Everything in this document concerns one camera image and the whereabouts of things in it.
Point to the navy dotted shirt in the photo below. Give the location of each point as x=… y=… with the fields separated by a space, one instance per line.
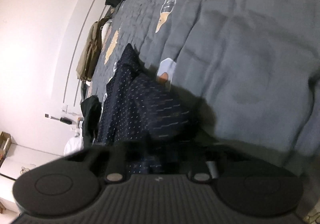
x=146 y=129

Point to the khaki folded clothes pile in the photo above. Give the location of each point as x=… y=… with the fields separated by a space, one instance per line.
x=91 y=51

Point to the black garment on quilt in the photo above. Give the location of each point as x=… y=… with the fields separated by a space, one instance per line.
x=91 y=111

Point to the grey patterned quilt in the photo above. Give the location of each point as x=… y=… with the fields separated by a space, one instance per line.
x=249 y=68

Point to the white crumpled garment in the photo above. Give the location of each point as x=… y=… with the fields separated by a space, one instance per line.
x=74 y=144

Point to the white bed headboard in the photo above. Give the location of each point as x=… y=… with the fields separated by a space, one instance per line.
x=85 y=13

